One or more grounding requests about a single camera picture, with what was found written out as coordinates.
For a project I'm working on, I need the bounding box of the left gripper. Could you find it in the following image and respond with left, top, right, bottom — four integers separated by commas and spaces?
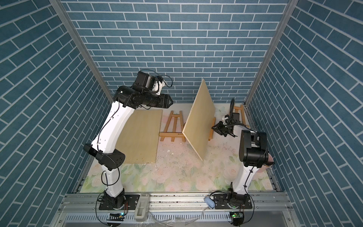
142, 93, 175, 108

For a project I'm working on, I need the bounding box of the wooden canvas board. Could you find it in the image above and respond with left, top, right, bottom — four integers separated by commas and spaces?
182, 79, 215, 160
116, 110, 163, 164

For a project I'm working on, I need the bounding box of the wooden easel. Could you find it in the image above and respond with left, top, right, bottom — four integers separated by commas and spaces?
208, 117, 216, 141
233, 104, 250, 128
159, 111, 186, 142

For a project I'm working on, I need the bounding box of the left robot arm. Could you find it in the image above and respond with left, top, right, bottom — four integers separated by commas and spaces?
83, 82, 173, 210

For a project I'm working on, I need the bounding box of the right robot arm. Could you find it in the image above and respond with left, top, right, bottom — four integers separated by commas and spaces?
212, 121, 269, 209

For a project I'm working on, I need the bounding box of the pink cup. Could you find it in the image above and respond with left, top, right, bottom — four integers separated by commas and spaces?
259, 154, 274, 172

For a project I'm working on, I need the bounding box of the blue white connector plug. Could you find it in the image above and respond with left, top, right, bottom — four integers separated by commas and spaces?
204, 196, 216, 210

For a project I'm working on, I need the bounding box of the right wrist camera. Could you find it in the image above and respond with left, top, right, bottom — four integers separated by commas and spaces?
222, 115, 230, 125

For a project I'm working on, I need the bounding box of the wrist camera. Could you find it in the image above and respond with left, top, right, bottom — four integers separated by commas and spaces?
222, 115, 230, 125
131, 71, 166, 95

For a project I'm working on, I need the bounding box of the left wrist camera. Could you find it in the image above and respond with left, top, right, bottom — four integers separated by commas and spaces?
131, 71, 166, 95

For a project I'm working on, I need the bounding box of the right black corrugated cable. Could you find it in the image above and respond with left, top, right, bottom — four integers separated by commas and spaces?
229, 97, 256, 134

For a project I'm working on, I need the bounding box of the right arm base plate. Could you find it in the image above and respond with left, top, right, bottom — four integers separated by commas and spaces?
211, 194, 253, 210

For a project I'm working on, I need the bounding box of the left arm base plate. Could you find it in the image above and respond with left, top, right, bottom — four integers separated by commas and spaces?
97, 194, 140, 211

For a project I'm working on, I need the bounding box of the grey rail handle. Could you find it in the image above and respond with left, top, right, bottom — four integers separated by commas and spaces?
134, 194, 150, 222

